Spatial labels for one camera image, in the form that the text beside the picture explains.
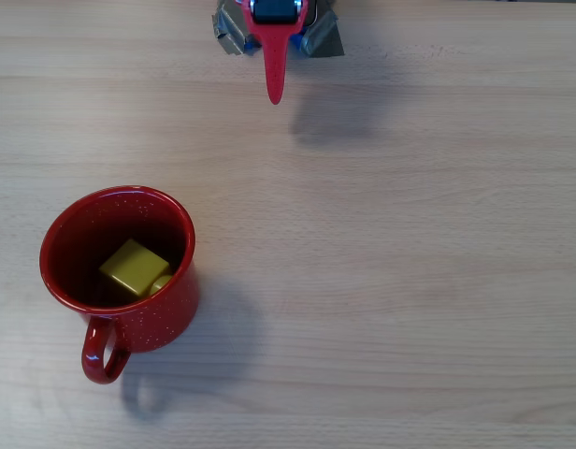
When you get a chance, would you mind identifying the yellow green toy block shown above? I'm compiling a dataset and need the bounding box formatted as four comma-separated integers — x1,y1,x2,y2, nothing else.
97,238,174,299

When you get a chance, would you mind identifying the red speckled mug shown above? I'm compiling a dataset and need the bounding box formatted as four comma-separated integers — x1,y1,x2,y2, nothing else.
38,184,199,386

